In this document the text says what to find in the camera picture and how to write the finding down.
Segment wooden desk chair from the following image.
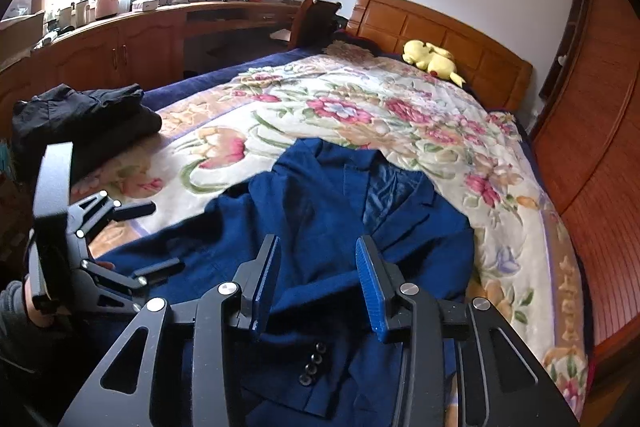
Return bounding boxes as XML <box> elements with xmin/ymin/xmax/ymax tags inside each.
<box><xmin>288</xmin><ymin>0</ymin><xmax>342</xmax><ymax>51</ymax></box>

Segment dark blue bed sheet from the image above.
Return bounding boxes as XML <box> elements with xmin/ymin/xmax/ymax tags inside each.
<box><xmin>141</xmin><ymin>48</ymin><xmax>321</xmax><ymax>112</ymax></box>

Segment wooden bed headboard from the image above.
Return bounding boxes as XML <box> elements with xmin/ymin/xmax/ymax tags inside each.
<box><xmin>346</xmin><ymin>0</ymin><xmax>533</xmax><ymax>113</ymax></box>

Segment long wooden desk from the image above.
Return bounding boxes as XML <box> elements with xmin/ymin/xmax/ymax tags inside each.
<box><xmin>1</xmin><ymin>1</ymin><xmax>298</xmax><ymax>138</ymax></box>

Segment yellow plush toy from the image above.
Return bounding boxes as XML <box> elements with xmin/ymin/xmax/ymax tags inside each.
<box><xmin>402</xmin><ymin>40</ymin><xmax>465</xmax><ymax>88</ymax></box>

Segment black folded clothes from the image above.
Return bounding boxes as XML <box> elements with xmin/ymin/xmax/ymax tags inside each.
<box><xmin>12</xmin><ymin>83</ymin><xmax>162</xmax><ymax>181</ymax></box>

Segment person's left hand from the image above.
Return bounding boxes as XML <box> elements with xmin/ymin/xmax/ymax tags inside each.
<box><xmin>23</xmin><ymin>277</ymin><xmax>70</xmax><ymax>327</ymax></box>

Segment navy blue suit jacket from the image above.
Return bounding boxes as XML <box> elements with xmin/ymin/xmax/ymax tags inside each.
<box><xmin>106</xmin><ymin>139</ymin><xmax>474</xmax><ymax>426</ymax></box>

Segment wooden louvred wardrobe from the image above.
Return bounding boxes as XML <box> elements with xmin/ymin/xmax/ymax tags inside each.
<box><xmin>534</xmin><ymin>0</ymin><xmax>639</xmax><ymax>426</ymax></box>

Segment floral bed blanket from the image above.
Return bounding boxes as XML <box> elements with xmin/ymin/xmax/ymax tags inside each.
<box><xmin>72</xmin><ymin>42</ymin><xmax>589</xmax><ymax>414</ymax></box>

